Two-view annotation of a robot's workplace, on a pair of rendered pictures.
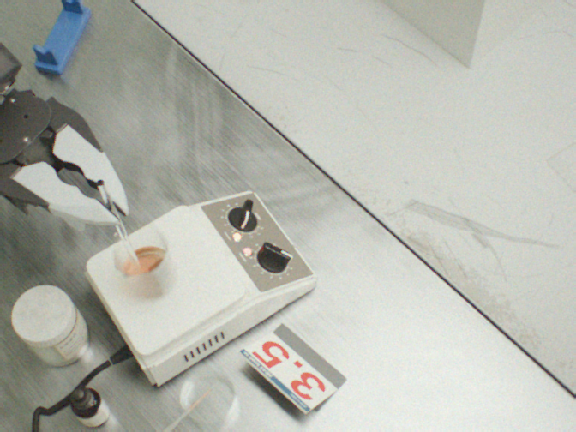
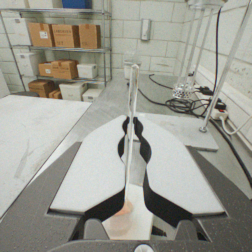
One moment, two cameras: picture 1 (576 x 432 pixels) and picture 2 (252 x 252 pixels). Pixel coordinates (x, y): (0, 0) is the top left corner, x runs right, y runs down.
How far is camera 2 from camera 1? 76 cm
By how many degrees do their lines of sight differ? 77
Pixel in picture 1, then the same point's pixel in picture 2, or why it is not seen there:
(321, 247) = not seen: hidden behind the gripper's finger
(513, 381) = (77, 132)
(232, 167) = not seen: outside the picture
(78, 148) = (92, 161)
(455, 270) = (45, 154)
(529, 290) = (46, 138)
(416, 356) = not seen: hidden behind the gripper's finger
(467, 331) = (67, 144)
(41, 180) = (175, 168)
